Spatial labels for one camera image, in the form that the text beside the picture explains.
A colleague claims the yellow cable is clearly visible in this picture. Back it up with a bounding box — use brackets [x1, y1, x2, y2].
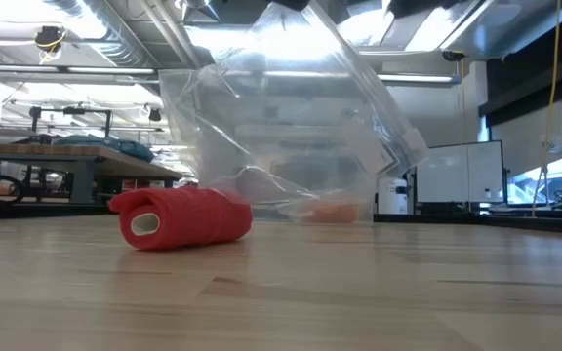
[534, 0, 562, 215]

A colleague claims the long ceiling light bar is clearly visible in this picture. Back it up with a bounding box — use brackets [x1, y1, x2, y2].
[0, 61, 462, 88]

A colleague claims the clear plastic storage box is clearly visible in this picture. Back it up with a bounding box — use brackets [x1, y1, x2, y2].
[234, 124, 385, 226]

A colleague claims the black-topped white canister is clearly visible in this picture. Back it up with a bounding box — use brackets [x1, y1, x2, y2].
[376, 175, 410, 215]

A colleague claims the red storage bin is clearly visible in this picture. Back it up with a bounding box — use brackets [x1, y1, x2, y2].
[120, 178, 154, 191]

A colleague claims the ribbed silver ventilation duct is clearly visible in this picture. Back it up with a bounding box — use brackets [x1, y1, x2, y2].
[41, 0, 223, 123]

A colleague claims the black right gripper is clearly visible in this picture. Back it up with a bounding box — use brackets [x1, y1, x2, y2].
[271, 0, 458, 19]

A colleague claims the wooden background workbench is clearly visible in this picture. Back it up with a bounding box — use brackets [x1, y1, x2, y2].
[0, 142, 184, 206]

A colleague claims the black hose loop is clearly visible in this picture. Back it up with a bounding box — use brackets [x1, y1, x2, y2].
[0, 173, 27, 205]

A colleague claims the black background gantry frame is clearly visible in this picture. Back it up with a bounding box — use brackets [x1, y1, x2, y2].
[29, 105, 114, 137]

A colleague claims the black ceiling cable reel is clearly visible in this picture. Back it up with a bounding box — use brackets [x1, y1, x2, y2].
[33, 25, 67, 54]

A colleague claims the red elastic bandage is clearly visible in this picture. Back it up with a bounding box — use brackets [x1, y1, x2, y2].
[108, 186, 254, 253]

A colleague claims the large smooth silver duct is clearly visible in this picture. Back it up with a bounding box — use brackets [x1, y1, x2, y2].
[429, 0, 562, 62]

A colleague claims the clear plastic zip bag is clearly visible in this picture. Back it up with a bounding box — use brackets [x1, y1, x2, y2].
[157, 0, 429, 225]

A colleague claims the teal cloth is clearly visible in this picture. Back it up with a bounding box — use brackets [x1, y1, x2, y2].
[52, 135, 156, 163]

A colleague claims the white board with black frame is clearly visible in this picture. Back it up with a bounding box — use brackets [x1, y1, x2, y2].
[415, 139, 505, 204]

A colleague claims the bagged orange bandage roll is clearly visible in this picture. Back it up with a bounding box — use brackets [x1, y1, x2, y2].
[280, 194, 363, 225]

